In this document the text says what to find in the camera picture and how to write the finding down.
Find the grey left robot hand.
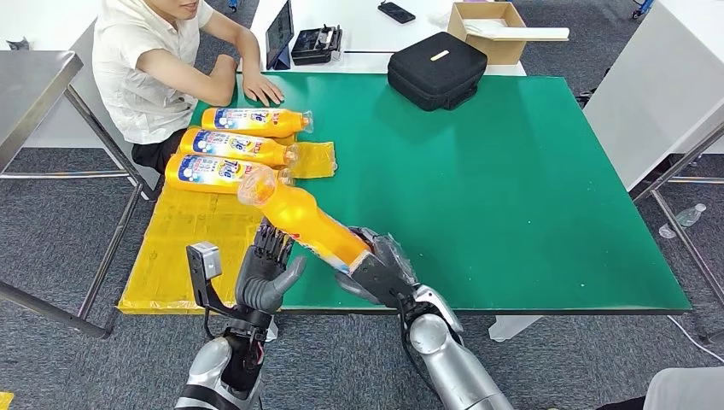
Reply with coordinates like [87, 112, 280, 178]
[234, 221, 307, 315]

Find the black zip case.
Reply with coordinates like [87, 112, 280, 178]
[387, 31, 488, 112]

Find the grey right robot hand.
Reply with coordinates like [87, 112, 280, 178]
[335, 227, 421, 304]

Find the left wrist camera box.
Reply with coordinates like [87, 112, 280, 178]
[185, 242, 244, 321]

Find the dark tablet with stand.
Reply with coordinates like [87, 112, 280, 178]
[265, 0, 295, 71]

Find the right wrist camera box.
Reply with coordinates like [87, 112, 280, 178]
[349, 251, 417, 311]

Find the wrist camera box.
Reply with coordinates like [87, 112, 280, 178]
[185, 242, 244, 321]
[349, 251, 417, 311]

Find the black smartphone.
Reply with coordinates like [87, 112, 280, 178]
[377, 1, 417, 25]

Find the yellow taped cardboard sheet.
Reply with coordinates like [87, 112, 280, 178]
[117, 133, 339, 316]

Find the white foam sheet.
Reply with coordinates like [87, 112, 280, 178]
[462, 18, 570, 43]

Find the black plastic tool tray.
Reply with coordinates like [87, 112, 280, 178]
[290, 25, 344, 66]

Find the white floor cable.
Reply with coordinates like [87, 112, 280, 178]
[667, 315, 724, 365]

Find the brown cardboard box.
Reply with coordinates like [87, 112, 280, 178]
[447, 1, 529, 66]

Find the white table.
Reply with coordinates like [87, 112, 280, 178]
[237, 0, 527, 76]

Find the orange detergent bottle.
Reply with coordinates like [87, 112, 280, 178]
[164, 153, 295, 196]
[236, 165, 373, 276]
[178, 127, 300, 167]
[201, 107, 315, 139]

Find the clear plastic water bottle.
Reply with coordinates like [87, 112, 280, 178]
[658, 203, 708, 240]

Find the person's left hand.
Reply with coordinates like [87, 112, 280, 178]
[242, 72, 286, 108]

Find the steel table frame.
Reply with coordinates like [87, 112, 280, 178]
[632, 121, 724, 346]

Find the stainless steel table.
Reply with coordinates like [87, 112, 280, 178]
[0, 50, 161, 341]

